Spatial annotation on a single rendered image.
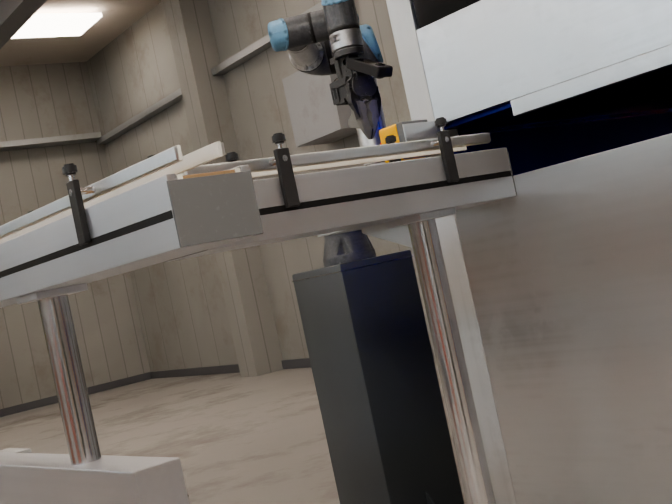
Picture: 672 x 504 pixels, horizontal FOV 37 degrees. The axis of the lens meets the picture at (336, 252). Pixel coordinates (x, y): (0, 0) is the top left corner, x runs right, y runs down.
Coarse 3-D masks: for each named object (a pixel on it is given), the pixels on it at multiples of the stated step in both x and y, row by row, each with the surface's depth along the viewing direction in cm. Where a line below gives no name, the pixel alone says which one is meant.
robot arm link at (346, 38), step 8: (336, 32) 233; (344, 32) 233; (352, 32) 233; (360, 32) 235; (336, 40) 234; (344, 40) 233; (352, 40) 233; (360, 40) 234; (336, 48) 234; (344, 48) 233
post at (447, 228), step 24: (408, 0) 202; (408, 24) 203; (408, 48) 204; (408, 72) 205; (408, 96) 206; (432, 120) 202; (456, 240) 202; (456, 264) 203; (456, 288) 204; (456, 312) 205; (480, 336) 201; (480, 360) 202; (480, 384) 203; (480, 408) 204; (504, 456) 201; (504, 480) 202
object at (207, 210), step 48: (96, 192) 144; (144, 192) 128; (192, 192) 126; (240, 192) 130; (0, 240) 191; (48, 240) 153; (96, 240) 141; (144, 240) 130; (192, 240) 125; (0, 288) 171; (48, 288) 160
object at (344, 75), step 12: (348, 48) 233; (360, 48) 234; (336, 60) 237; (348, 72) 235; (360, 72) 233; (336, 84) 236; (348, 84) 233; (360, 84) 233; (372, 84) 235; (336, 96) 237; (360, 96) 233
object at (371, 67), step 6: (348, 60) 233; (354, 60) 232; (360, 60) 232; (366, 60) 232; (372, 60) 233; (348, 66) 234; (354, 66) 232; (360, 66) 230; (366, 66) 229; (372, 66) 227; (378, 66) 226; (384, 66) 227; (390, 66) 228; (366, 72) 229; (372, 72) 227; (378, 72) 226; (384, 72) 227; (390, 72) 228; (378, 78) 229
